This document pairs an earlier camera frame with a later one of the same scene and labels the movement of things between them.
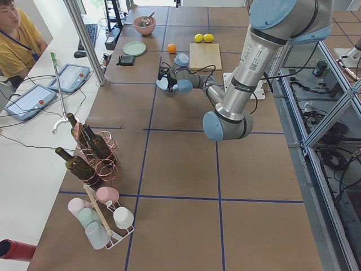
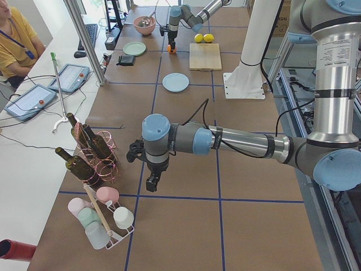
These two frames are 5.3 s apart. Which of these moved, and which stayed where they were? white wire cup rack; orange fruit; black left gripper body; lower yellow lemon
Moved: black left gripper body
Stayed: lower yellow lemon; orange fruit; white wire cup rack
